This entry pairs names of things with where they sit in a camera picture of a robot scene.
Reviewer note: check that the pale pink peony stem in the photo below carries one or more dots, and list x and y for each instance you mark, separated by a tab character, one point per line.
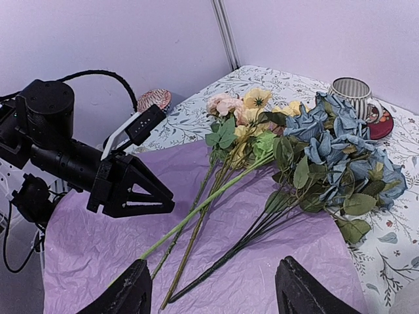
223	142

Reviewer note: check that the left metal frame post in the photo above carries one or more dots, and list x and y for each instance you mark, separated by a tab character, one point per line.
227	36

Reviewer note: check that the red patterned saucer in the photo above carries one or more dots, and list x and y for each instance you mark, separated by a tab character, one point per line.
382	127

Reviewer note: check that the striped ceramic cup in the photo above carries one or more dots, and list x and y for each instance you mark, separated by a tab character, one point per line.
359	95

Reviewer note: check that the white ribbed vase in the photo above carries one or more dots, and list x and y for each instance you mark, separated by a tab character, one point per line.
406	300

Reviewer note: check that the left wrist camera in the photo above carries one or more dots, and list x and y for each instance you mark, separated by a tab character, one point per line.
138	128

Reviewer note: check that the pink patterned bowl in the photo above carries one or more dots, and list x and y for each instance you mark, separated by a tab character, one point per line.
160	97

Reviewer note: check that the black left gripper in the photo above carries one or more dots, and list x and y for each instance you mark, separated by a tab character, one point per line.
37	127

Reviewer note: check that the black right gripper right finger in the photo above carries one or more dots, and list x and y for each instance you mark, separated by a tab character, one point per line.
297	291

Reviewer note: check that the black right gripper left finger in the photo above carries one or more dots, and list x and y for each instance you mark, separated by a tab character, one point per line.
130	293

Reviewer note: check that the blue hydrangea flower bunch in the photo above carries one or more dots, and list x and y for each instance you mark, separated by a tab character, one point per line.
326	162

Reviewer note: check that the pale yellow rose stem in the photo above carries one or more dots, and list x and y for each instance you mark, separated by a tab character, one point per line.
251	123

